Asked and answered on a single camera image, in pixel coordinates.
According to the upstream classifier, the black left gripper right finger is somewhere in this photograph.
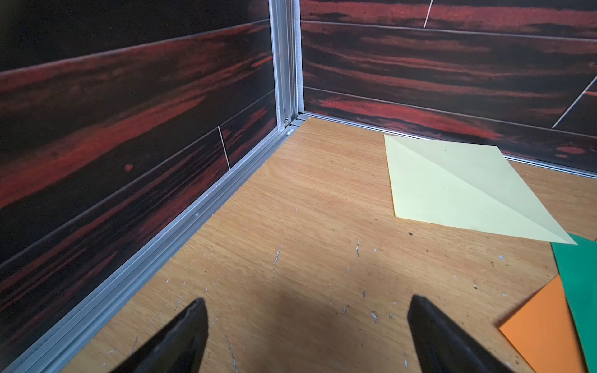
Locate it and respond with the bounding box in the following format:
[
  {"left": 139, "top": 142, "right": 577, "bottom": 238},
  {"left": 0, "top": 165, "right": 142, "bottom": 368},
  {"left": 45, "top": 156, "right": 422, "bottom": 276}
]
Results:
[{"left": 407, "top": 295, "right": 511, "bottom": 372}]

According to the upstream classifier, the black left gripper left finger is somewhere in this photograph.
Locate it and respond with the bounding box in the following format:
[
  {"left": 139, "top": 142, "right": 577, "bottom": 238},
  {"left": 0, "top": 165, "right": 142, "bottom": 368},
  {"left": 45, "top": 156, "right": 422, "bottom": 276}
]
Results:
[{"left": 113, "top": 298, "right": 208, "bottom": 372}]

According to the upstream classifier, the green paper sheet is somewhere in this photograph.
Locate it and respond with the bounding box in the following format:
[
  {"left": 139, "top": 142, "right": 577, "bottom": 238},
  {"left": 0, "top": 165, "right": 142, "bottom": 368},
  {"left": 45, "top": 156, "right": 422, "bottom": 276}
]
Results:
[{"left": 552, "top": 234, "right": 597, "bottom": 372}]

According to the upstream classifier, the pale yellow paper sheet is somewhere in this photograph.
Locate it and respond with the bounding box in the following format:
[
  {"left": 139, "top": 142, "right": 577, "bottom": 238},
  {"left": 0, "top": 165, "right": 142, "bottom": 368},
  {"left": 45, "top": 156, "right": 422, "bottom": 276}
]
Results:
[{"left": 384, "top": 135, "right": 575, "bottom": 244}]

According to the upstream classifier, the orange paper sheet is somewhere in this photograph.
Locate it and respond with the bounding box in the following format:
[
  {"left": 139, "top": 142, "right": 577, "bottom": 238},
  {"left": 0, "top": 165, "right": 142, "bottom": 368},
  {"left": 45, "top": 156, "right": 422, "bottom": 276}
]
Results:
[{"left": 499, "top": 276, "right": 586, "bottom": 372}]

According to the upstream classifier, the aluminium corner post left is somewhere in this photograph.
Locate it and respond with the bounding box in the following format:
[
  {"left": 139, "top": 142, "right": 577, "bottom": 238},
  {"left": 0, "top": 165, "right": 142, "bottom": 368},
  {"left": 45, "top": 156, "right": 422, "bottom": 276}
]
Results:
[{"left": 268, "top": 0, "right": 304, "bottom": 129}]

